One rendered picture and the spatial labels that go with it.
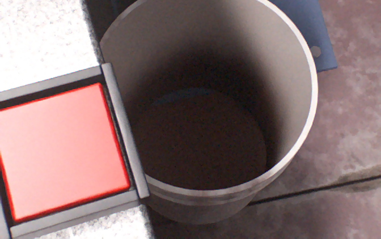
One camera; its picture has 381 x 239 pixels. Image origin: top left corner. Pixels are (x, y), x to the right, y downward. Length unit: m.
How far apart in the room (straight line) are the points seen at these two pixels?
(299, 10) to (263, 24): 0.37
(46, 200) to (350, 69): 1.09
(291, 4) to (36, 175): 1.10
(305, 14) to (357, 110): 0.20
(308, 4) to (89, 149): 1.09
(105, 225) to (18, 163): 0.05
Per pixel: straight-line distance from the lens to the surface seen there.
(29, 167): 0.40
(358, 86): 1.43
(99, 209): 0.38
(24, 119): 0.40
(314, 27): 1.44
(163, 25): 1.13
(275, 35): 1.09
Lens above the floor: 1.31
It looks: 72 degrees down
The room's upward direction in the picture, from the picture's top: 4 degrees clockwise
